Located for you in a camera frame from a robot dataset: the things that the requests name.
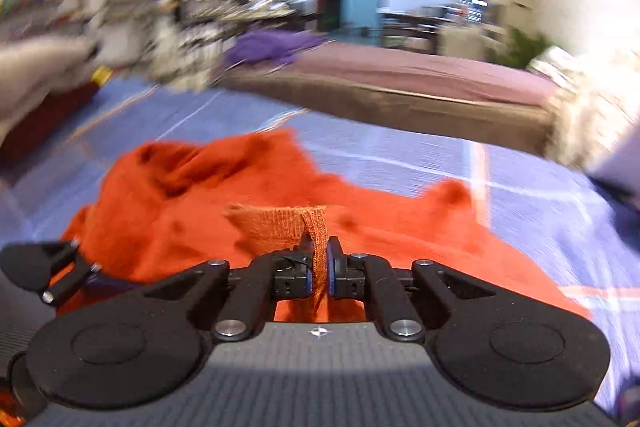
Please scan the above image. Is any orange knitted sweater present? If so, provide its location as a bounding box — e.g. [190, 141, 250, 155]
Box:
[64, 130, 584, 322]

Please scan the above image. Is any blue plaid bed sheet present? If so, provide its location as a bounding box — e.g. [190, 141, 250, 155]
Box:
[1, 80, 639, 410]

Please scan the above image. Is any dark red folded garment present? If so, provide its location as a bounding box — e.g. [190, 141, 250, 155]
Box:
[1, 80, 101, 168]

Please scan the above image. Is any yellow object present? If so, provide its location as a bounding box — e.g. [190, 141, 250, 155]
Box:
[91, 66, 113, 88]

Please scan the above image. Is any beige folded garment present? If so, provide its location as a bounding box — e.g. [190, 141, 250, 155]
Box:
[0, 36, 99, 142]

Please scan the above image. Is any mauve covered bed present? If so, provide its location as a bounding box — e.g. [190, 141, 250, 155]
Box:
[221, 41, 558, 156]

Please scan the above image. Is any floral beige bedding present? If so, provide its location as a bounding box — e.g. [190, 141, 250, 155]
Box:
[527, 46, 639, 170]

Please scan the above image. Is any green potted plant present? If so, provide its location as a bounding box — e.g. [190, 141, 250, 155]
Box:
[490, 27, 552, 69]

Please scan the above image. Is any purple blanket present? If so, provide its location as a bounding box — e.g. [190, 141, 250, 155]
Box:
[224, 29, 328, 67]

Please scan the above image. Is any dark side table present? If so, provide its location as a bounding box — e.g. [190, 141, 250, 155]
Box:
[380, 11, 449, 55]

